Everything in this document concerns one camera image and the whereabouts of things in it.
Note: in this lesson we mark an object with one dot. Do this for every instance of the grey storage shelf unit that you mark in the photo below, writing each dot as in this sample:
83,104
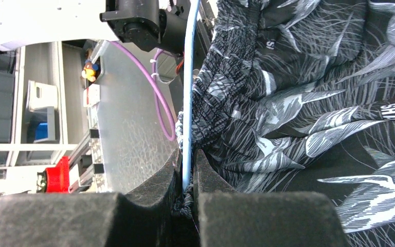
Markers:
41,112

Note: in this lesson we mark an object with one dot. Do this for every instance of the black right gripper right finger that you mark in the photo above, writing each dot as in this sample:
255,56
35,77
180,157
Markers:
229,218

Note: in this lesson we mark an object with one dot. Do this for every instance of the grey camo shorts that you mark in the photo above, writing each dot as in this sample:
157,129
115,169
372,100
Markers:
300,95

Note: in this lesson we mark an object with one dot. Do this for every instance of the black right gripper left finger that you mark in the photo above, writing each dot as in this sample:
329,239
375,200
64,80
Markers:
140,218

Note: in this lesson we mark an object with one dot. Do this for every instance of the light blue hanger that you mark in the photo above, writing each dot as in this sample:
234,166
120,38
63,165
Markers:
187,92

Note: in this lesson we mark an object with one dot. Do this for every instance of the red emergency stop button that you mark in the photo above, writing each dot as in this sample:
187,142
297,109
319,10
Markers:
54,179

